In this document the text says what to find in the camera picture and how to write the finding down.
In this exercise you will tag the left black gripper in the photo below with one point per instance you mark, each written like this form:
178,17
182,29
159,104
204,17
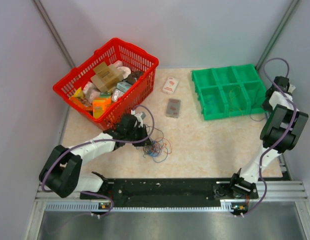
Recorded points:
143,131

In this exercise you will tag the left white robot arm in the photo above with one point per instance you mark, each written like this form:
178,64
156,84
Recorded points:
61,173

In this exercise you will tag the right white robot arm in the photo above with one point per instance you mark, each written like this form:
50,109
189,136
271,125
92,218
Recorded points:
280,133

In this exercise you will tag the red plastic basket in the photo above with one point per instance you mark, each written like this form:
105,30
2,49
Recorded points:
115,49

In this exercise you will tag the clear plastic card case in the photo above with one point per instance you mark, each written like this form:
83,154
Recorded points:
173,108

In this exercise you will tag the orange snack box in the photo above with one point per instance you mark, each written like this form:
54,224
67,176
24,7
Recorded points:
100,105

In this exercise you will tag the teal small box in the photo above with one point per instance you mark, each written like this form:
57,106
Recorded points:
123,86

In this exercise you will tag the dark brown round item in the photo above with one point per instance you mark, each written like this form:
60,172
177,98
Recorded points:
134,77

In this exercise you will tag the white red card box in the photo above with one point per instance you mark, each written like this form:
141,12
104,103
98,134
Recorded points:
170,86

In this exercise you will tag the pink wrapped pack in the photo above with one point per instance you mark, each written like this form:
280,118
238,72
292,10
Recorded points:
90,91

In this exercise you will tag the brown cardboard box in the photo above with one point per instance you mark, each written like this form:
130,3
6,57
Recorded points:
106,76

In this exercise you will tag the yellow snack packet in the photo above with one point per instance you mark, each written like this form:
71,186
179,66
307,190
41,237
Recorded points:
78,98

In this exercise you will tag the white pink pouch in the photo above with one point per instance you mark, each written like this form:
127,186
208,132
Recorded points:
126,71

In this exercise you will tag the green compartment tray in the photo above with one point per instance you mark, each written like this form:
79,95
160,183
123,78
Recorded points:
230,91

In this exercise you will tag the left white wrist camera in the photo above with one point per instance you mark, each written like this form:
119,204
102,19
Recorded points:
140,117

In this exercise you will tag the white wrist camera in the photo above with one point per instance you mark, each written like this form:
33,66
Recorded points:
290,89
140,117

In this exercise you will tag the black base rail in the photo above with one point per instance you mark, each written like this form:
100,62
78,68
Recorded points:
174,192

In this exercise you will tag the white slotted cable duct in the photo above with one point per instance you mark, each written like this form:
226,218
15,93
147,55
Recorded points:
78,206

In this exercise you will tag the aluminium frame rail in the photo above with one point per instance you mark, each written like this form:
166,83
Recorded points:
271,190

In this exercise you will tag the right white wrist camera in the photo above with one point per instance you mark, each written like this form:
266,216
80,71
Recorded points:
290,89

